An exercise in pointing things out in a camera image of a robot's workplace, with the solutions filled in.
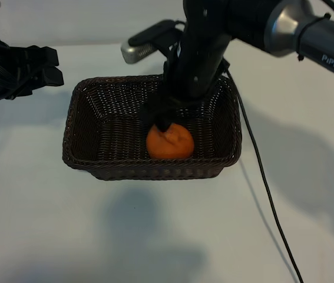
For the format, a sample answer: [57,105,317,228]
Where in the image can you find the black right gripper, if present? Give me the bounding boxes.
[138,26,232,132]

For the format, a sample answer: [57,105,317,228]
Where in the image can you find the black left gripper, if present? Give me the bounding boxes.
[0,34,64,104]

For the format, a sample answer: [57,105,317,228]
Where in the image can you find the orange fruit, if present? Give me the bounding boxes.
[145,123,195,160]

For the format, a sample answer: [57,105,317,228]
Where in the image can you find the dark brown wicker basket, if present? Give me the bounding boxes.
[62,73,242,181]

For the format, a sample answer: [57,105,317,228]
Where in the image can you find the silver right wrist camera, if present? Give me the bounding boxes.
[121,41,156,64]

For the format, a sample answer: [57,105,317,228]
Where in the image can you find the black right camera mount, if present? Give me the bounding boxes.
[128,19,185,60]

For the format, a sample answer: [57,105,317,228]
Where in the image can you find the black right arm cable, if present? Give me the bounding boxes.
[224,0,334,283]

